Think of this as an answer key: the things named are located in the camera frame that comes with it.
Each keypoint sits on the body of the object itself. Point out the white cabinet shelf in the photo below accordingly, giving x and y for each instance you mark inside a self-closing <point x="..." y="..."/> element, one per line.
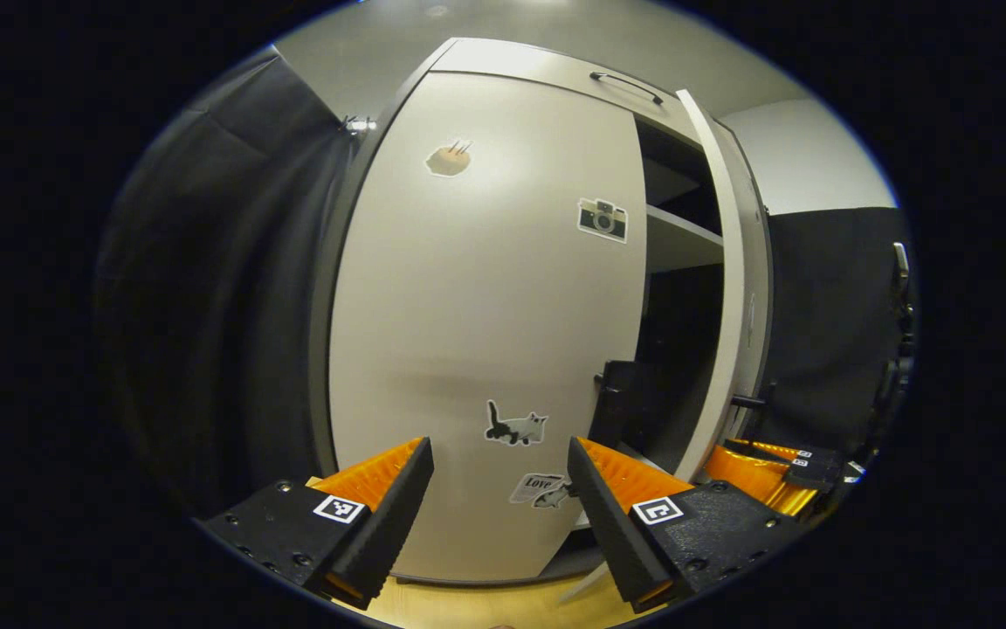
<point x="664" y="179"/>
<point x="682" y="245"/>

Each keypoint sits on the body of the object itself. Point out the ceiling light strip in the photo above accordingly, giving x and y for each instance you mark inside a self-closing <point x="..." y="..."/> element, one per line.
<point x="359" y="124"/>

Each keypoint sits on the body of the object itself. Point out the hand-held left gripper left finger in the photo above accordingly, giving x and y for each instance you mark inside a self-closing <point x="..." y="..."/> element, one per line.
<point x="394" y="515"/>

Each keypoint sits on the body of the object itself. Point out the grey double-door shoe cabinet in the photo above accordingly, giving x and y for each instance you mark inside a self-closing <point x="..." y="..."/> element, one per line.
<point x="682" y="349"/>

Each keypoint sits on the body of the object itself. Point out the grey cabinet door camera sticker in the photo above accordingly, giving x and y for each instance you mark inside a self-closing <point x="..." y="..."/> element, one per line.
<point x="468" y="306"/>

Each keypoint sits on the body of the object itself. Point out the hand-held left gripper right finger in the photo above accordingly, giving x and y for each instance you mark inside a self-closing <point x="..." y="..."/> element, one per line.
<point x="608" y="515"/>

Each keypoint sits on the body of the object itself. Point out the black backdrop cloth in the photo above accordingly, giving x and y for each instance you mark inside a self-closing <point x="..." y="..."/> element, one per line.
<point x="206" y="288"/>
<point x="826" y="332"/>

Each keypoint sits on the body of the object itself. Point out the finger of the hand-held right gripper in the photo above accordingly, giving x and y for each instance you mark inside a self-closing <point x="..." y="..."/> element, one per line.
<point x="809" y="456"/>
<point x="756" y="480"/>

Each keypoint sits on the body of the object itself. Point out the dark tripod stand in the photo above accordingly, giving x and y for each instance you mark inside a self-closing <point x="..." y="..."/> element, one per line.
<point x="896" y="367"/>

